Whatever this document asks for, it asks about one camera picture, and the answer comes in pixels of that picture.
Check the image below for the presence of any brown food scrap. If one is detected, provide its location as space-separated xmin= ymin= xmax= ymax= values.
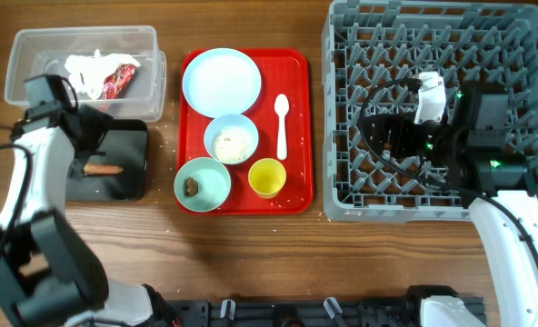
xmin=184 ymin=176 xmax=199 ymax=197

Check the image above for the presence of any yellow plastic cup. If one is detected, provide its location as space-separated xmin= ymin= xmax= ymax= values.
xmin=248 ymin=158 xmax=287 ymax=199

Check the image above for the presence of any green bowl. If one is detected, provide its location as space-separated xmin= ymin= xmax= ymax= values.
xmin=174 ymin=157 xmax=232 ymax=213

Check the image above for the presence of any blue bowl with rice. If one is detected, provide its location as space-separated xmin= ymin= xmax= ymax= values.
xmin=204 ymin=114 xmax=259 ymax=165

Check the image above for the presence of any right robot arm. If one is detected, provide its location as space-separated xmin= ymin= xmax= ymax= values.
xmin=357 ymin=83 xmax=538 ymax=326

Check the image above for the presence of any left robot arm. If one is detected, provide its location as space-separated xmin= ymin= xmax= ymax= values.
xmin=0 ymin=74 xmax=183 ymax=326

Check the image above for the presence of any black waste tray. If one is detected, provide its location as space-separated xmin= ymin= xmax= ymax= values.
xmin=65 ymin=120 xmax=149 ymax=202

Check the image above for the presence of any grey dishwasher rack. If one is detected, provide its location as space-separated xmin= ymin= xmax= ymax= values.
xmin=322 ymin=1 xmax=538 ymax=223

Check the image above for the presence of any carrot piece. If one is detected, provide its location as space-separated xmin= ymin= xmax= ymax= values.
xmin=84 ymin=163 xmax=124 ymax=175

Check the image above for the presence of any red snack wrapper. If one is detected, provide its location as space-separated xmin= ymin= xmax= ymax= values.
xmin=102 ymin=64 xmax=138 ymax=101

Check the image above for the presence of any clear plastic bin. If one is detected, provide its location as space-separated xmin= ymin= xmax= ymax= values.
xmin=4 ymin=25 xmax=166 ymax=122

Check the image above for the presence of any white plastic spoon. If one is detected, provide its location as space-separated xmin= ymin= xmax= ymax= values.
xmin=274 ymin=94 xmax=289 ymax=160

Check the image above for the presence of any red plastic tray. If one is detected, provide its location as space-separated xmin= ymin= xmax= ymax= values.
xmin=176 ymin=48 xmax=314 ymax=215

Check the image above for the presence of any large light blue plate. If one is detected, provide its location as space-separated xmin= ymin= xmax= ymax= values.
xmin=182 ymin=48 xmax=262 ymax=118

